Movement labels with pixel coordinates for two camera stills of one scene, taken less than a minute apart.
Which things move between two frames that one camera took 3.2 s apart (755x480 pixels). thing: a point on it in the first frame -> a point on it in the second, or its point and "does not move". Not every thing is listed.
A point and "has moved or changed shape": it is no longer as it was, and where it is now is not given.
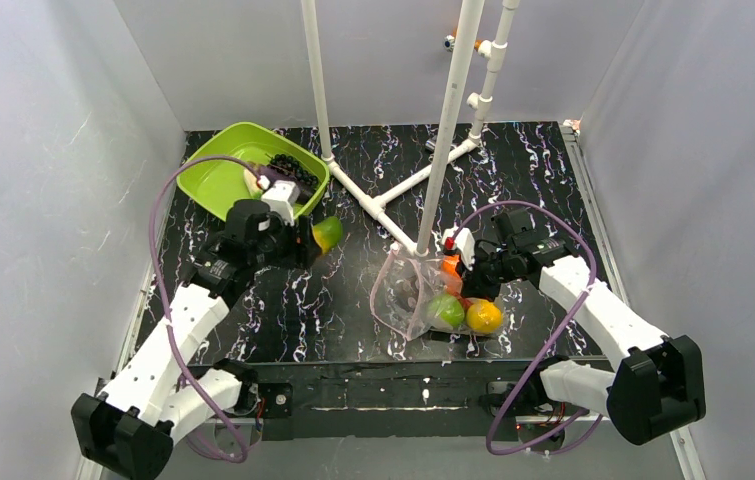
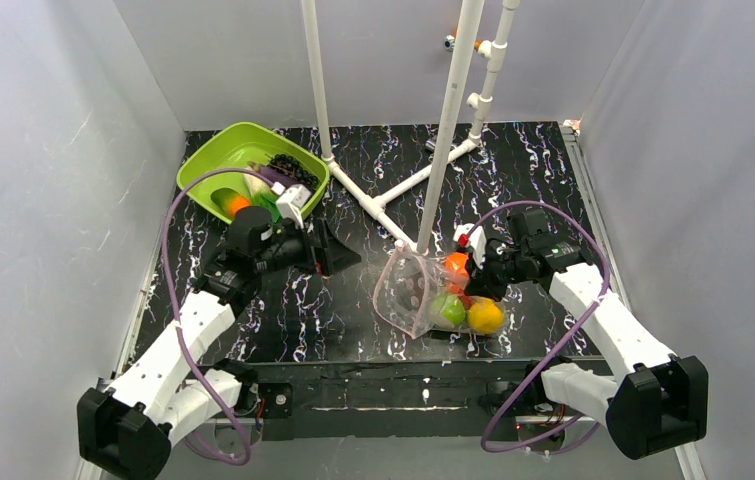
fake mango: [328, 233] has moved or changed shape
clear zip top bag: [413, 295] does not move
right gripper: [479, 273] does not move
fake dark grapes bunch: [287, 165] does not move
